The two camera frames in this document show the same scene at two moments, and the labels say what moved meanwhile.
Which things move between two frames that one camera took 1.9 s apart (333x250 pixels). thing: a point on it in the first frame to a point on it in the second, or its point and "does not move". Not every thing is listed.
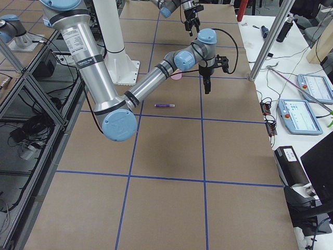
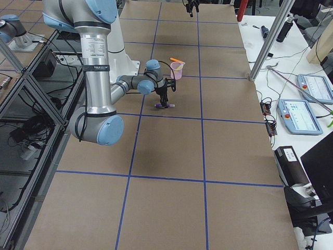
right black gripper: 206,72 to 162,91
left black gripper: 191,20 to 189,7
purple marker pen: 164,105 does not move
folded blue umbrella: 265,32 does not move
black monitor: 318,161 does not move
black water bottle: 285,29 does not move
